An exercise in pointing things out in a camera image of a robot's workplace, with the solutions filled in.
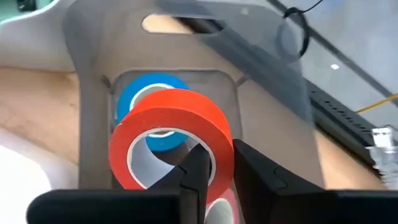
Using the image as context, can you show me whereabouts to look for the pink tape roll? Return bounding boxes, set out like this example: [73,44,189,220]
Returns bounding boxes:
[203,186,242,224]

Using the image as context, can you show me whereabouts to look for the coiled black cable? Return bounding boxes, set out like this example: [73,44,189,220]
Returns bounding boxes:
[275,6,311,62]

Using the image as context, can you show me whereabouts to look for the black aluminium table frame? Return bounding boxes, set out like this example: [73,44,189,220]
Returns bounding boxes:
[306,83,383,177]

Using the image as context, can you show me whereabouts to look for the white plastic bin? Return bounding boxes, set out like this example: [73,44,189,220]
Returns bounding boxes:
[0,126,80,224]

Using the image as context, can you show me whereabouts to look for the long yellow cable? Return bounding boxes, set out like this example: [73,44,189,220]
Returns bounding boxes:
[356,93,398,114]

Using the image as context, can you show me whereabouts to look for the black floor cable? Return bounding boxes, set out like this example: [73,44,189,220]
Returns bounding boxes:
[301,0,326,15]

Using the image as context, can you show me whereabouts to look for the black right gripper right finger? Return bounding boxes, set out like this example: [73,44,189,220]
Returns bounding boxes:
[232,138,325,224]

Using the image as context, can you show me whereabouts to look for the light blue tape roll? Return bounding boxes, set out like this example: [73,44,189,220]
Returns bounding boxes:
[116,73,190,153]

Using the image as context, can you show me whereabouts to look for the red tape roll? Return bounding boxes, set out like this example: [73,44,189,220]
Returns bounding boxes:
[108,88,236,205]

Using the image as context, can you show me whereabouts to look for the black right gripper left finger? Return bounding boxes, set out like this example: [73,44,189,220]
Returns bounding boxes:
[149,142,213,224]

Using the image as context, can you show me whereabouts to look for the dark transparent plastic bin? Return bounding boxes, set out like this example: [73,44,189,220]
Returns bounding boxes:
[63,0,326,224]

